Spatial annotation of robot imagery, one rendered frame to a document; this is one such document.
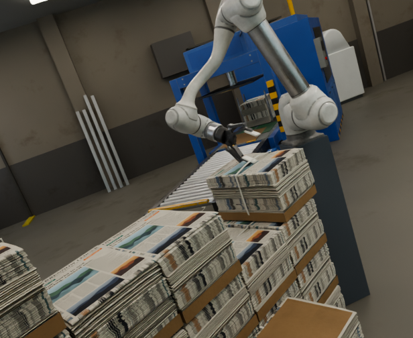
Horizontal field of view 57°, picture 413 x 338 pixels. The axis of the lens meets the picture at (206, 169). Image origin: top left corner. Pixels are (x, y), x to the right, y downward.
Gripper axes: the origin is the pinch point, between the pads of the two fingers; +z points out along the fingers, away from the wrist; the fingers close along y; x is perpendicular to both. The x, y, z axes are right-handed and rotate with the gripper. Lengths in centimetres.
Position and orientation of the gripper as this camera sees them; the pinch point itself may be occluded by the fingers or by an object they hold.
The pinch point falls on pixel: (255, 147)
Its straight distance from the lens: 170.5
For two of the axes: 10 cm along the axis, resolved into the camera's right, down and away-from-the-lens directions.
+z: 7.7, 3.6, -5.3
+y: -0.3, 8.4, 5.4
